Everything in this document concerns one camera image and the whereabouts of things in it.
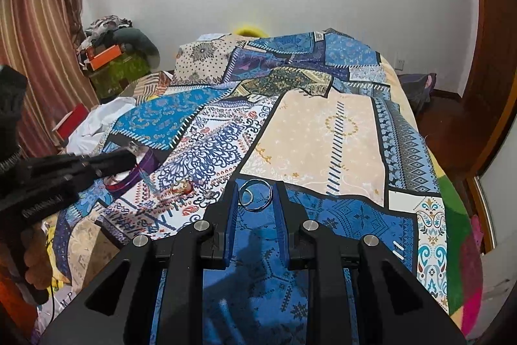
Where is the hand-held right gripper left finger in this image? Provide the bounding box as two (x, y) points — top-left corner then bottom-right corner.
(39, 179), (240, 345)

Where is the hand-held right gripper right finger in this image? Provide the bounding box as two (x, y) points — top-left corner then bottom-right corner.
(271, 179), (478, 345)

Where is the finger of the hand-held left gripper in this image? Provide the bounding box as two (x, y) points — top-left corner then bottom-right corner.
(79, 148), (137, 181)

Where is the purple bangle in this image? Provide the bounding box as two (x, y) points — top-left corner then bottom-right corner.
(103, 143), (158, 194)

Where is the silver bangle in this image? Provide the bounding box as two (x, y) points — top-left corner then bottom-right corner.
(238, 179), (274, 213)

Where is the person's left hand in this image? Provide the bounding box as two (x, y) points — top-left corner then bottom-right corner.
(22, 226), (56, 291)

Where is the white cloth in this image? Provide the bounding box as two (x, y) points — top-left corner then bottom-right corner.
(66, 98), (137, 156)

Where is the red and gold bangle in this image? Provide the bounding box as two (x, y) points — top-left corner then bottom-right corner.
(170, 180), (195, 199)

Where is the red box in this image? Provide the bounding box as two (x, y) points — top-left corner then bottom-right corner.
(54, 103), (90, 144)

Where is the blue patchwork bedsheet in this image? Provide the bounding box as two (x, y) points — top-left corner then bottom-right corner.
(38, 27), (450, 345)

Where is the green cloth covered box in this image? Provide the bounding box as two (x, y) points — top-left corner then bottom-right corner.
(88, 52), (151, 101)

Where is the orange box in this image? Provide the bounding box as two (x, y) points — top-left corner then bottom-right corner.
(86, 45), (122, 71)

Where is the pile of clothes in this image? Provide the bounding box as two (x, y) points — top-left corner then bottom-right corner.
(79, 16), (160, 67)

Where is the striped brown curtain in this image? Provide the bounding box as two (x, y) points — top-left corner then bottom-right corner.
(0, 0), (101, 160)

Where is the green and pink fleece blanket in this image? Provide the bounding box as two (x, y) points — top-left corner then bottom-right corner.
(380, 58), (484, 338)

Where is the yellow round object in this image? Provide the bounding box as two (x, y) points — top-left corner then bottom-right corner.
(234, 24), (267, 38)

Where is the dark purple cloth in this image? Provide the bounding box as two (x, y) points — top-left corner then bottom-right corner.
(398, 72), (438, 115)

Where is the wooden door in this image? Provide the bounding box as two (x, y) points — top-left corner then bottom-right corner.
(414, 0), (517, 184)

